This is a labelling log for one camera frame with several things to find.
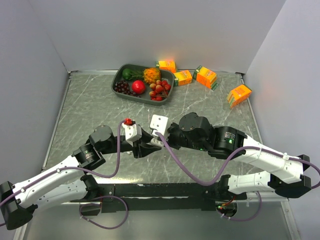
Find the red pomegranate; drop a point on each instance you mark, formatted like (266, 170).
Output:
(138, 87)

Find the dark purple grapes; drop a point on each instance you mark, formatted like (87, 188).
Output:
(124, 87)

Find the orange pineapple toy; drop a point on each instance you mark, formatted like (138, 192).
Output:
(151, 75)

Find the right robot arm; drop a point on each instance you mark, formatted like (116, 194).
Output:
(280, 173)

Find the green pepper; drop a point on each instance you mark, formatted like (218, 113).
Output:
(127, 74)

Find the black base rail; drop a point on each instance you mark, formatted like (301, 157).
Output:
(165, 196)

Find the dark grey fruit tray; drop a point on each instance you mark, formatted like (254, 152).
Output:
(137, 75)

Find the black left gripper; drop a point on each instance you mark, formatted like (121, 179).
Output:
(143, 150)

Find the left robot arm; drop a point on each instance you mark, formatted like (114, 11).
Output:
(74, 177)

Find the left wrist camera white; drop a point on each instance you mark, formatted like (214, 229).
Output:
(133, 131)

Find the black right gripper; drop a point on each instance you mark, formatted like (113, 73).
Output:
(173, 126)

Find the orange sponge box near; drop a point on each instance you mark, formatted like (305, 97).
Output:
(206, 77)

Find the orange box back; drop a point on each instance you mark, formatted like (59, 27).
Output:
(166, 65)

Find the white oval charging case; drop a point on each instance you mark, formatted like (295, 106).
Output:
(155, 142)

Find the orange box middle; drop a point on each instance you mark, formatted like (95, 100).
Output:
(182, 78)

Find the orange striped sponge box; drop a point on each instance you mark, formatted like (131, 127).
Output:
(238, 95)

